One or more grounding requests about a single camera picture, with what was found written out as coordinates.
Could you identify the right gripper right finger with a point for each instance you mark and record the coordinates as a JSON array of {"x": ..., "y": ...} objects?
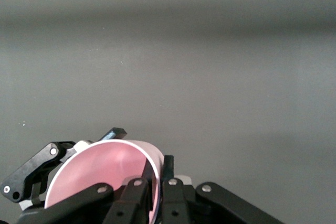
[{"x": 183, "y": 205}]

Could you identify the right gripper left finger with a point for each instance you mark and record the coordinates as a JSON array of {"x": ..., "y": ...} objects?
[{"x": 126, "y": 203}]

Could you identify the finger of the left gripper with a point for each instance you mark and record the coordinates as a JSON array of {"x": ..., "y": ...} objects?
[{"x": 31, "y": 171}]

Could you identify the pink plastic cup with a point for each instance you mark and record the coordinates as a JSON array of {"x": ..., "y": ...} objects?
[{"x": 99, "y": 166}]

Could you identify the dark grey table cloth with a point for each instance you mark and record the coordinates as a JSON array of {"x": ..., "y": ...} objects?
[{"x": 210, "y": 77}]

